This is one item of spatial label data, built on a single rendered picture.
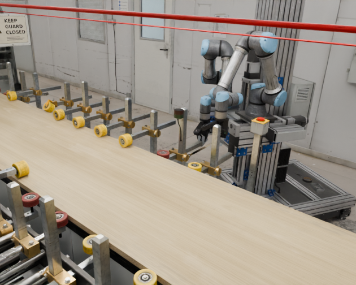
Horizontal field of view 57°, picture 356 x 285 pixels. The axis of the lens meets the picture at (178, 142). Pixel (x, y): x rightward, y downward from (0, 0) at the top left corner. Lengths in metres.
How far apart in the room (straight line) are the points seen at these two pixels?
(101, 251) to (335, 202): 2.50
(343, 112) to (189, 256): 3.41
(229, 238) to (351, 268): 0.45
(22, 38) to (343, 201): 3.65
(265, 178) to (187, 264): 1.84
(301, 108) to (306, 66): 1.64
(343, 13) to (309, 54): 0.55
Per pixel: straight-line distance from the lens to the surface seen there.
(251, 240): 1.42
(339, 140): 4.50
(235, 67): 2.15
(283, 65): 2.69
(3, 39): 4.09
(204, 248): 1.34
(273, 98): 2.31
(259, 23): 0.48
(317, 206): 3.09
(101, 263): 1.04
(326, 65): 4.38
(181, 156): 2.13
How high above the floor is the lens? 1.77
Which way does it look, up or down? 23 degrees down
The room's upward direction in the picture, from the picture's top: 2 degrees clockwise
